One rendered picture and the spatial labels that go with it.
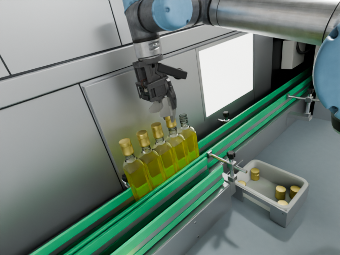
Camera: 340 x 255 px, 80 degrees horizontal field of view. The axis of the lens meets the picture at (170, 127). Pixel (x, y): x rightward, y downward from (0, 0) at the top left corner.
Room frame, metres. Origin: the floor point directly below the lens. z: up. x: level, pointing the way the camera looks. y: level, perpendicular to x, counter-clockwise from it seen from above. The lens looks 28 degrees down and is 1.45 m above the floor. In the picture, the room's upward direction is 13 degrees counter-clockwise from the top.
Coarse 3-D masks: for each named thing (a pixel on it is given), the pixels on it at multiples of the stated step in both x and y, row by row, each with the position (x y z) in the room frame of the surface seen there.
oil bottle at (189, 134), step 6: (180, 132) 0.64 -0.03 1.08; (186, 132) 0.62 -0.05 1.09; (192, 132) 0.63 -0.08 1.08; (186, 138) 0.61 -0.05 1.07; (192, 138) 0.63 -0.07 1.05; (186, 144) 0.61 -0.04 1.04; (192, 144) 0.62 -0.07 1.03; (192, 150) 0.62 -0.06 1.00; (198, 150) 0.64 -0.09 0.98; (192, 156) 0.62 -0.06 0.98; (198, 156) 0.63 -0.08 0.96
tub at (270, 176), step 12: (264, 168) 0.64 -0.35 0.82; (276, 168) 0.60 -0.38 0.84; (240, 180) 0.61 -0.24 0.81; (252, 180) 0.63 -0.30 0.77; (264, 180) 0.62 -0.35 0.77; (276, 180) 0.59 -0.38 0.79; (288, 180) 0.55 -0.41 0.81; (300, 180) 0.52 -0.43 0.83; (252, 192) 0.51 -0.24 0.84; (264, 192) 0.56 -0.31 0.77; (288, 192) 0.53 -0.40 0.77; (300, 192) 0.47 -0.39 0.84; (276, 204) 0.44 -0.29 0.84; (288, 204) 0.43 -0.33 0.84
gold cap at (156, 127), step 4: (152, 124) 0.59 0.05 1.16; (156, 124) 0.58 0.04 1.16; (160, 124) 0.58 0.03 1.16; (152, 128) 0.57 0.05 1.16; (156, 128) 0.57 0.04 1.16; (160, 128) 0.57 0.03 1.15; (152, 132) 0.58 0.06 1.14; (156, 132) 0.57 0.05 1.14; (160, 132) 0.57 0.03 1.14; (156, 136) 0.57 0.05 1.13; (160, 136) 0.57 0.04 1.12
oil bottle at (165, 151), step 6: (156, 144) 0.58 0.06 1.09; (162, 144) 0.57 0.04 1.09; (168, 144) 0.57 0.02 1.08; (156, 150) 0.56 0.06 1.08; (162, 150) 0.55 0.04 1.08; (168, 150) 0.56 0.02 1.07; (162, 156) 0.55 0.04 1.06; (168, 156) 0.56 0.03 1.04; (174, 156) 0.57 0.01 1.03; (162, 162) 0.55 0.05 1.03; (168, 162) 0.56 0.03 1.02; (174, 162) 0.57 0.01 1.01; (168, 168) 0.55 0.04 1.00; (174, 168) 0.57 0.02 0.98; (168, 174) 0.55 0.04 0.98; (174, 174) 0.56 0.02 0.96
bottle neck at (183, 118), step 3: (180, 114) 0.66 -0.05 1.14; (183, 114) 0.66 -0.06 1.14; (186, 114) 0.65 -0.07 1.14; (180, 117) 0.64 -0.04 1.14; (183, 117) 0.63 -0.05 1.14; (186, 117) 0.64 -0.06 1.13; (180, 120) 0.64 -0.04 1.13; (183, 120) 0.63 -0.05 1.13; (186, 120) 0.64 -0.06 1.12; (183, 123) 0.63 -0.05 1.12; (186, 123) 0.63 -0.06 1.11; (183, 126) 0.64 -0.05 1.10; (186, 126) 0.63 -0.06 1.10
